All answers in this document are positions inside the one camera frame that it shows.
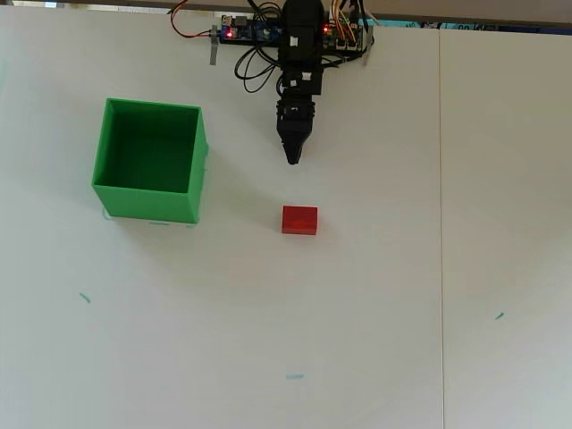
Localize yellow orange jumper wires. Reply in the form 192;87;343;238
328;0;366;46

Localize black arm motor cables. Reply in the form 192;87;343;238
234;43;355;97

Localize circuit board with jumper plugs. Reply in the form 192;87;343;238
322;20;364;51

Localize red block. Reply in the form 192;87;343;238
281;205;319;235

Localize grey tape strip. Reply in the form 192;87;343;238
208;25;221;67

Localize green plastic bin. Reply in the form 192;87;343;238
91;97;210;224

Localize white cable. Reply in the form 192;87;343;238
355;0;380;27

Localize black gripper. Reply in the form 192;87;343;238
275;67;324;165

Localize blue controller circuit board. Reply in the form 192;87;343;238
220;13;283;45

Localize red orange wire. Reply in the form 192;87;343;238
169;0;214;39

